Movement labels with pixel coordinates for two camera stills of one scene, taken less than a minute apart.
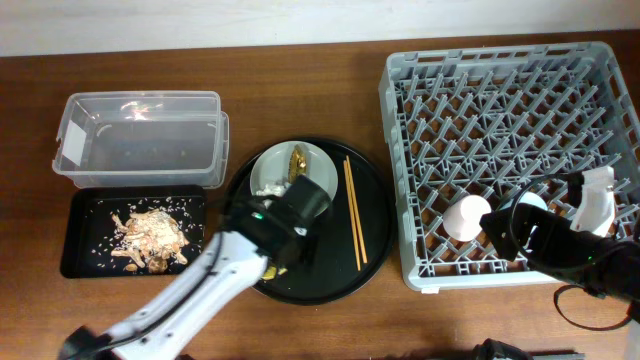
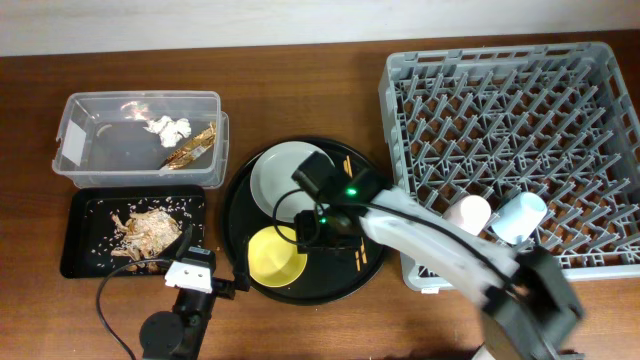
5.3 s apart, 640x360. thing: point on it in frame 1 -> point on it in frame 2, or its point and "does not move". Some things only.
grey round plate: (270, 165) does not move
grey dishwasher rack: (496, 122) does not move
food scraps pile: (154, 237) does not move
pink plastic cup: (461, 219) does not move
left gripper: (302, 255) -> (226, 288)
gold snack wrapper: (297, 165) -> (187, 152)
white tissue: (274, 190) -> (170, 131)
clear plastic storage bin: (149, 139) does not move
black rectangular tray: (132, 231) does not move
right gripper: (550, 228) -> (309, 234)
